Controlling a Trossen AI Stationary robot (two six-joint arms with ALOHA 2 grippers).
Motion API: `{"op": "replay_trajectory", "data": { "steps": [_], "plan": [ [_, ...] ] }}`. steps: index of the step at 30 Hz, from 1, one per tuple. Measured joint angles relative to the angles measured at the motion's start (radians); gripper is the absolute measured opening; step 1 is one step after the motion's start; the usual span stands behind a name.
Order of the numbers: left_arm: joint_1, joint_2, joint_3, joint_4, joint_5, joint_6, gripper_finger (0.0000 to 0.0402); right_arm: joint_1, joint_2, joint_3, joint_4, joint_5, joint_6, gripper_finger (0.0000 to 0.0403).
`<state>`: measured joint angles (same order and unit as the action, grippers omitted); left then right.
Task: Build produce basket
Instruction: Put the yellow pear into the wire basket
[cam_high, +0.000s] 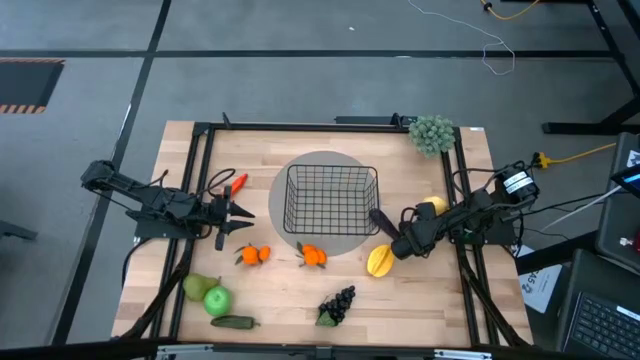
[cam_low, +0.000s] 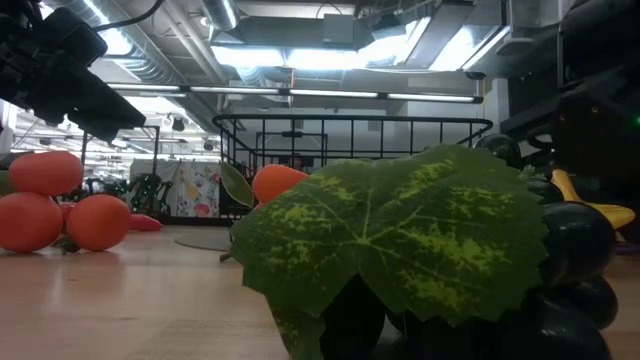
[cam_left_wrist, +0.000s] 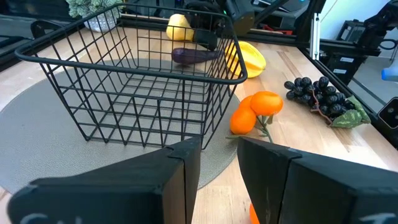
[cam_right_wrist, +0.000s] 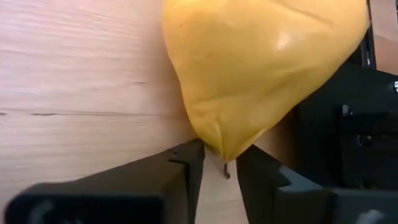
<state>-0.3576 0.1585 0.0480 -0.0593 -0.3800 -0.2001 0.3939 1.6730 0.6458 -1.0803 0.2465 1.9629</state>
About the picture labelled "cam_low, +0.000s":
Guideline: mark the floral patterned cloth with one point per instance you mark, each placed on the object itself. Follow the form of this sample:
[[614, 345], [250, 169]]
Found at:
[[197, 192]]

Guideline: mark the yellow star fruit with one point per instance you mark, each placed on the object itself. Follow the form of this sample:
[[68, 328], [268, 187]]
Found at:
[[617, 215]]

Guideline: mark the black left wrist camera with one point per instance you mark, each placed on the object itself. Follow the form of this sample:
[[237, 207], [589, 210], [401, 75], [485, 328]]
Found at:
[[75, 37]]

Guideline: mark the person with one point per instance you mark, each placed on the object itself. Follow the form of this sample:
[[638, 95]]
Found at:
[[300, 162]]

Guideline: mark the orange tangerine cluster with leaves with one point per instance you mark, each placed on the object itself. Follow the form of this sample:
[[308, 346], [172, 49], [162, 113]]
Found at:
[[275, 182], [97, 222]]

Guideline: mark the round silver air duct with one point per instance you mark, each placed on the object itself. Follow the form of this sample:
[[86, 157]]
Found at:
[[220, 12]]

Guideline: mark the large silver air duct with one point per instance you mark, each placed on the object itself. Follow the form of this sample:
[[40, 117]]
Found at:
[[150, 55]]

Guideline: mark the grey round mat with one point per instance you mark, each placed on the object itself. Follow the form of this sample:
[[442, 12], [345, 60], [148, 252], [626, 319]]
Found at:
[[205, 241]]

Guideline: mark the dark grape bunch with leaf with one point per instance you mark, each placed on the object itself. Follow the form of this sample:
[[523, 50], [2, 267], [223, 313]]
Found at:
[[390, 235]]

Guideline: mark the pale green artificial plant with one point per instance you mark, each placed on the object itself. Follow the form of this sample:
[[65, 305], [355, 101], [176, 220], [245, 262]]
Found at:
[[530, 173]]

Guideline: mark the dark background monitor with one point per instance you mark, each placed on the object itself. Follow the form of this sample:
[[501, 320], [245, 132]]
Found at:
[[12, 160]]

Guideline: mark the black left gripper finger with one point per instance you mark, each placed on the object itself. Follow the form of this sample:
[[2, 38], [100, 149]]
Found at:
[[75, 115], [95, 95]]

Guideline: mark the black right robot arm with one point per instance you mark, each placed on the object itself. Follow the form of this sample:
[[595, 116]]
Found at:
[[600, 125]]

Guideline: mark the long ceiling light bar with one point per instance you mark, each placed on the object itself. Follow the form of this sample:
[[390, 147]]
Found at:
[[330, 93]]

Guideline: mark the background robot arms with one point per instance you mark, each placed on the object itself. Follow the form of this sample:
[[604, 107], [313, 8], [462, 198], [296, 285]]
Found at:
[[147, 192]]

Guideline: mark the black background rig frame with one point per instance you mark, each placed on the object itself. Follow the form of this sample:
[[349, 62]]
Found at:
[[157, 150]]

